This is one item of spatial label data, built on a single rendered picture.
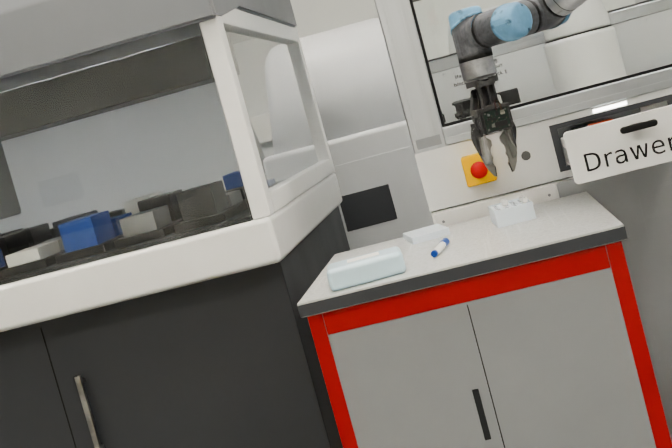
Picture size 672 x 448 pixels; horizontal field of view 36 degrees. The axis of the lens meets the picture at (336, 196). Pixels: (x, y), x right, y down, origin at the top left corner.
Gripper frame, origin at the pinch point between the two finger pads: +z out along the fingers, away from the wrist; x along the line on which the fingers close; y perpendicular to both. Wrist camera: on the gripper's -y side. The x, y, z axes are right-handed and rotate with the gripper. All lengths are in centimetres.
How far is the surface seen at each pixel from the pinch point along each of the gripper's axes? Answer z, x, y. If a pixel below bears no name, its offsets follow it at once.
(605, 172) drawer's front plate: 5.0, 17.5, 16.2
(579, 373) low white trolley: 37, -2, 38
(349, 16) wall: -71, -2, -333
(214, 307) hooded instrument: 15, -71, -14
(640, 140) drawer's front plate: 0.4, 25.6, 17.5
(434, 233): 10.7, -17.7, -4.5
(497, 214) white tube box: 8.9, -4.5, 6.0
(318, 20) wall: -73, -18, -334
